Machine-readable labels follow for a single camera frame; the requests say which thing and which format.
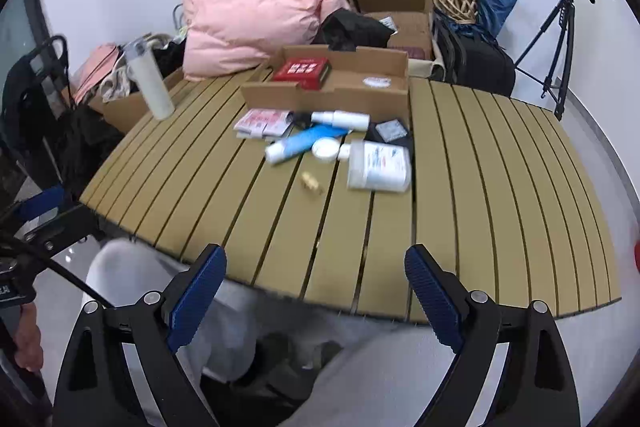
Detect pink bag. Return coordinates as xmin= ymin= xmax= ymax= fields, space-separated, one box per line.
xmin=70 ymin=43 xmax=120 ymax=104

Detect woven rattan ball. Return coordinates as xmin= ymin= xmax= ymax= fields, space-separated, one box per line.
xmin=433 ymin=0 xmax=477 ymax=25

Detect person's left leg grey trousers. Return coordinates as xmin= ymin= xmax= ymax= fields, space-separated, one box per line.
xmin=86 ymin=239 xmax=257 ymax=381

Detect left cardboard box with clothes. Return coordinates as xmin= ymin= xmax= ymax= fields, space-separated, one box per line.
xmin=74 ymin=66 xmax=189 ymax=136

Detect white round lid in tray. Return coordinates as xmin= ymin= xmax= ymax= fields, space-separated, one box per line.
xmin=362 ymin=77 xmax=392 ymax=89

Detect red box white characters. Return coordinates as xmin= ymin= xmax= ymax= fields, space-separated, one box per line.
xmin=272 ymin=57 xmax=331 ymax=91

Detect rear open cardboard box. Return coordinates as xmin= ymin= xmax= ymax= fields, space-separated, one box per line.
xmin=352 ymin=0 xmax=434 ymax=61

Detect black garment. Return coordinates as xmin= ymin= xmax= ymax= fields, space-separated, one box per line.
xmin=312 ymin=9 xmax=394 ymax=52

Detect black backpack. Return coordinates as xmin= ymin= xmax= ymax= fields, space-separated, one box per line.
xmin=434 ymin=16 xmax=516 ymax=96

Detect pink white wallet booklet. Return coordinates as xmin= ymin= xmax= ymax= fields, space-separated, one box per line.
xmin=233 ymin=108 xmax=292 ymax=140

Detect person's leg grey trousers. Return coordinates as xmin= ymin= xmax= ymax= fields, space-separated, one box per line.
xmin=278 ymin=325 xmax=501 ymax=427
xmin=86 ymin=239 xmax=257 ymax=381

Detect pink puffy duvet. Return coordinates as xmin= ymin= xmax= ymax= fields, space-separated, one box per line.
xmin=182 ymin=0 xmax=349 ymax=80

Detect white thermos bottle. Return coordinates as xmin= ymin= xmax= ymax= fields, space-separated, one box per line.
xmin=124 ymin=38 xmax=175 ymax=120

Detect red bucket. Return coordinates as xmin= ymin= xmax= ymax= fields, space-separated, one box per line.
xmin=634 ymin=241 xmax=640 ymax=272

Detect blue white tube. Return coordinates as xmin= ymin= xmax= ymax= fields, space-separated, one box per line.
xmin=265 ymin=124 xmax=349 ymax=165

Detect black camera tripod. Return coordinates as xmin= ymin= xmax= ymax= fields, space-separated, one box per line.
xmin=514 ymin=0 xmax=575 ymax=121

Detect black power adapter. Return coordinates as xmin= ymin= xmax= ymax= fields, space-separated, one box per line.
xmin=366 ymin=118 xmax=413 ymax=153

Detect white spray bottle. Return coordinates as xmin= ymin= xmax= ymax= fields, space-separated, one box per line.
xmin=310 ymin=110 xmax=371 ymax=132

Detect clear plastic bottle white label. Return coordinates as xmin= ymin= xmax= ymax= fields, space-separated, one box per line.
xmin=337 ymin=141 xmax=411 ymax=193

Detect person's right leg grey trousers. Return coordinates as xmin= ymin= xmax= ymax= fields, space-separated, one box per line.
xmin=278 ymin=325 xmax=501 ymax=427

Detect small white round jar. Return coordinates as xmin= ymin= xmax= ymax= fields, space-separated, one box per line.
xmin=311 ymin=138 xmax=341 ymax=162

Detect person's left hand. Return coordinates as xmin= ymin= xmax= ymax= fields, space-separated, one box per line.
xmin=14 ymin=303 xmax=43 ymax=373

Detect black folding cart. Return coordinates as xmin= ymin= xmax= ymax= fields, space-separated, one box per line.
xmin=1 ymin=35 xmax=124 ymax=200

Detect open shallow cardboard tray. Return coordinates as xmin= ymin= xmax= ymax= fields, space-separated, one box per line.
xmin=241 ymin=46 xmax=409 ymax=122

